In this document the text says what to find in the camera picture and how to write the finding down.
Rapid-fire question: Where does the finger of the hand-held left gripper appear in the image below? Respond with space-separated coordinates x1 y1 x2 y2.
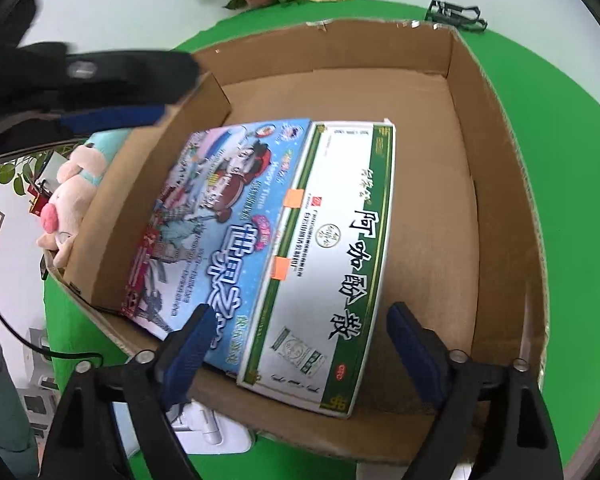
0 104 167 161
62 49 201 109

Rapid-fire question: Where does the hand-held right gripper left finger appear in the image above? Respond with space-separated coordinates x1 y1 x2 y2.
39 302 218 480

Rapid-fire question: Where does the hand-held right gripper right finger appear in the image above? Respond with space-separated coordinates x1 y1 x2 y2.
386 301 565 480

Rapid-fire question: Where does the pink pig plush toy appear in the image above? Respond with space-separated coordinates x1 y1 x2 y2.
36 127 133 267

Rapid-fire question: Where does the colourful blue game box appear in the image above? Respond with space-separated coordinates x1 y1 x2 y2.
120 119 315 376

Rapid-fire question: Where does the white green carton box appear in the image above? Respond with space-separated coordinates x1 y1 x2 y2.
236 119 397 420

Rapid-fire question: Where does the brown cardboard box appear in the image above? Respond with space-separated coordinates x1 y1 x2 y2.
42 17 551 466

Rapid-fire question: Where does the white plastic object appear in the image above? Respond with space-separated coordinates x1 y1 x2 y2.
172 400 253 457

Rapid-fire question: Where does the large leafy potted plant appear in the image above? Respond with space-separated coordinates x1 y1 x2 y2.
0 152 48 196

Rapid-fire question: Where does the grey plastic box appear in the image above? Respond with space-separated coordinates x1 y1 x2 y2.
22 327 63 391

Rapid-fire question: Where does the black cable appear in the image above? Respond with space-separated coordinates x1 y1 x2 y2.
0 310 103 367

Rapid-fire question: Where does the dark green wire holder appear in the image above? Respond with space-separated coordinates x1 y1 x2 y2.
425 0 488 33

